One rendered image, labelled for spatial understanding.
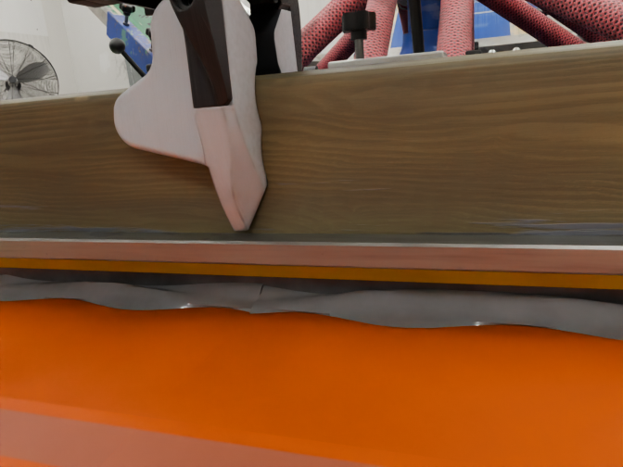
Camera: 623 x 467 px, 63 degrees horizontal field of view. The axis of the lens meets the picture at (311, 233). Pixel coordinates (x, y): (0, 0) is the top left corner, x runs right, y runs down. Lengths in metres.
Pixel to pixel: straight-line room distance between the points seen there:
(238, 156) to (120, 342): 0.09
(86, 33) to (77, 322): 5.57
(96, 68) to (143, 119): 5.51
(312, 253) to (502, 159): 0.08
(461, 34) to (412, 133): 0.61
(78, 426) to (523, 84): 0.18
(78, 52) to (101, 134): 5.61
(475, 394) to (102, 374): 0.13
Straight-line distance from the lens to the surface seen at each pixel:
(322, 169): 0.20
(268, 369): 0.18
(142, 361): 0.20
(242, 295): 0.24
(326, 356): 0.19
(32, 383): 0.21
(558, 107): 0.19
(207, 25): 0.18
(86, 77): 5.81
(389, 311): 0.21
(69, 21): 5.91
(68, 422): 0.18
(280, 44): 0.24
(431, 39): 1.09
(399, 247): 0.19
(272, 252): 0.20
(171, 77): 0.21
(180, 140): 0.21
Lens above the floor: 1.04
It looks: 15 degrees down
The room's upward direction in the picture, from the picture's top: 5 degrees counter-clockwise
